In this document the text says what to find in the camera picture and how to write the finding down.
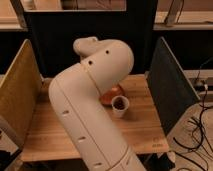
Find wooden left side panel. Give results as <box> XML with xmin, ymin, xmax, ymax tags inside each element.
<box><xmin>0</xmin><ymin>39</ymin><xmax>42</xmax><ymax>148</ymax></box>

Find orange bowl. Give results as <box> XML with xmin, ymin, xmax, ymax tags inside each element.
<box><xmin>99</xmin><ymin>84</ymin><xmax>125</xmax><ymax>106</ymax></box>

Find power strip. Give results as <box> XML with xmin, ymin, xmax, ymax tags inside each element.
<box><xmin>193</xmin><ymin>78</ymin><xmax>213</xmax><ymax>91</ymax></box>

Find dark right side panel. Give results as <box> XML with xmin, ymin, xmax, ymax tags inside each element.
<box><xmin>147</xmin><ymin>37</ymin><xmax>200</xmax><ymax>135</ymax></box>

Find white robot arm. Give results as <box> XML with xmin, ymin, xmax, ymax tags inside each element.
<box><xmin>49</xmin><ymin>38</ymin><xmax>146</xmax><ymax>171</ymax></box>

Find black back panel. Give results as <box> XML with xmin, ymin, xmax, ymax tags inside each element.
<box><xmin>24</xmin><ymin>0</ymin><xmax>158</xmax><ymax>77</ymax></box>

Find white paper cup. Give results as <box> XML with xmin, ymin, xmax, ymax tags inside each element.
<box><xmin>111</xmin><ymin>95</ymin><xmax>130</xmax><ymax>118</ymax></box>

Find black floor cables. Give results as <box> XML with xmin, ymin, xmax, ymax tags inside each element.
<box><xmin>172</xmin><ymin>56</ymin><xmax>213</xmax><ymax>171</ymax></box>

